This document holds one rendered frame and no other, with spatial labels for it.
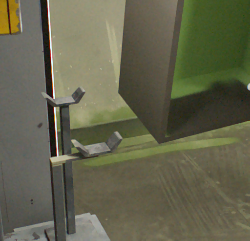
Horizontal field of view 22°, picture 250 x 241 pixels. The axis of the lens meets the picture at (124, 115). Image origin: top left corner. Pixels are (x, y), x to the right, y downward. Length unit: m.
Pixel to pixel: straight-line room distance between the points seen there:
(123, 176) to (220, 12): 0.87
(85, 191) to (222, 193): 0.60
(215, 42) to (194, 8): 0.22
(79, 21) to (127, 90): 0.82
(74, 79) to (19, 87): 1.63
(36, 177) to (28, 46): 0.36
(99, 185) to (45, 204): 1.19
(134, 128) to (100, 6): 0.64
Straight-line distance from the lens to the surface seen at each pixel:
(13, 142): 1.65
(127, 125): 3.26
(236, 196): 2.90
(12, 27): 0.98
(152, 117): 2.41
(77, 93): 1.22
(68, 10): 3.30
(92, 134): 3.22
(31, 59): 1.58
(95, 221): 1.41
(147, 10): 2.29
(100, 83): 3.24
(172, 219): 2.73
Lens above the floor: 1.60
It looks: 26 degrees down
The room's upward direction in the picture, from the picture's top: 1 degrees counter-clockwise
